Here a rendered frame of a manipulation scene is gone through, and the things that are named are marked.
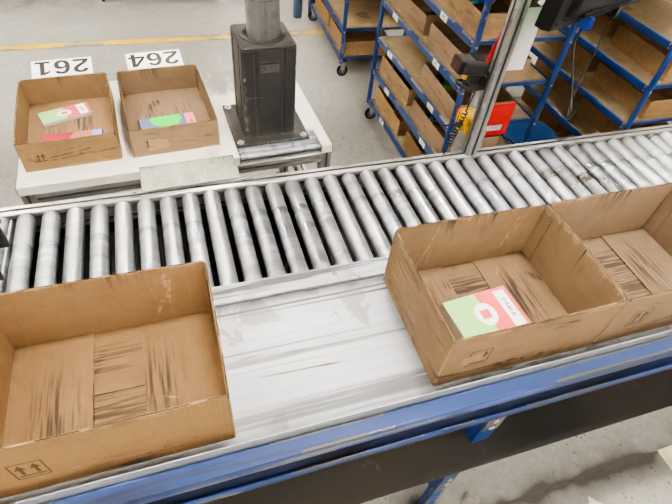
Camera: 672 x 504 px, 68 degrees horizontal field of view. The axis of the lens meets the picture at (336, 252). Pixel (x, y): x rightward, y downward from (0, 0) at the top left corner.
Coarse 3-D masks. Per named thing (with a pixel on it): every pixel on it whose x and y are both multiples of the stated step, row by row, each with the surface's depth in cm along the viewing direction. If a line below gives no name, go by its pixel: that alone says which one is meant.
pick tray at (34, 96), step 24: (24, 96) 170; (48, 96) 174; (72, 96) 177; (96, 96) 180; (24, 120) 163; (96, 120) 171; (24, 144) 145; (48, 144) 148; (72, 144) 150; (96, 144) 153; (120, 144) 165; (24, 168) 151; (48, 168) 153
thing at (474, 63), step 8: (456, 56) 155; (464, 56) 155; (472, 56) 156; (480, 56) 156; (456, 64) 155; (464, 64) 153; (472, 64) 154; (480, 64) 155; (488, 64) 156; (456, 72) 156; (464, 72) 155; (472, 72) 156; (480, 72) 157; (464, 80) 161; (472, 80) 160
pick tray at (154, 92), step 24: (120, 72) 177; (144, 72) 180; (168, 72) 183; (192, 72) 186; (120, 96) 166; (144, 96) 184; (168, 96) 185; (192, 96) 186; (216, 120) 162; (144, 144) 159; (168, 144) 162; (192, 144) 165; (216, 144) 169
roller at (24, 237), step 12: (24, 216) 140; (24, 228) 137; (24, 240) 134; (12, 252) 131; (24, 252) 131; (12, 264) 128; (24, 264) 129; (12, 276) 126; (24, 276) 127; (12, 288) 123; (24, 288) 125
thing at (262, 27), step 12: (252, 0) 145; (264, 0) 145; (276, 0) 147; (252, 12) 148; (264, 12) 148; (276, 12) 150; (252, 24) 151; (264, 24) 150; (276, 24) 152; (252, 36) 154; (264, 36) 153; (276, 36) 155
